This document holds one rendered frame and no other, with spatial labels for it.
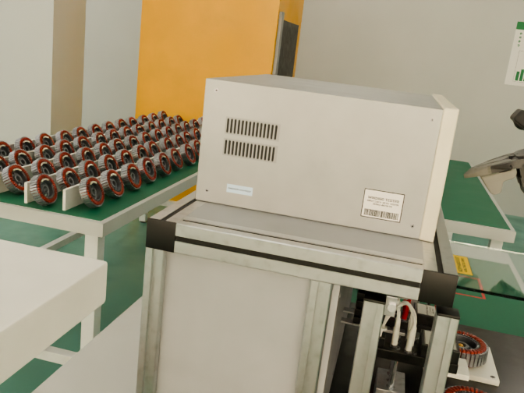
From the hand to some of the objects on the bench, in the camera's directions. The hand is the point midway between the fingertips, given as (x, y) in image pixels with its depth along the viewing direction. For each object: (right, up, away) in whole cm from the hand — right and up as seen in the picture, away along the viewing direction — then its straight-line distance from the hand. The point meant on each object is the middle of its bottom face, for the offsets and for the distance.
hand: (469, 171), depth 114 cm
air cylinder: (-18, -43, -8) cm, 48 cm away
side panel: (-48, -46, -21) cm, 69 cm away
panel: (-26, -39, +6) cm, 47 cm away
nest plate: (+2, -40, +12) cm, 42 cm away
